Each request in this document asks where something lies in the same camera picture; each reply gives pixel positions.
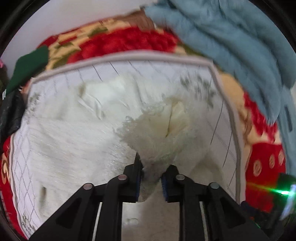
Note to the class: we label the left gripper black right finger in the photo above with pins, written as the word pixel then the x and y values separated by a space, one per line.
pixel 207 212

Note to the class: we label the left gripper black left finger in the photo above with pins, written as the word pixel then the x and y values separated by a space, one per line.
pixel 94 212

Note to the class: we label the white fluffy sweater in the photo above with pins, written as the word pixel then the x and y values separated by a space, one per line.
pixel 89 133

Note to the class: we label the white quilted mat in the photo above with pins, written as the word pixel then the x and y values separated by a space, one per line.
pixel 221 117

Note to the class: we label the dark green folded garment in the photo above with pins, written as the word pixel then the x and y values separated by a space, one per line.
pixel 27 67

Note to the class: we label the light blue puffer jacket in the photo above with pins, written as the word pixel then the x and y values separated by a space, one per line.
pixel 244 42

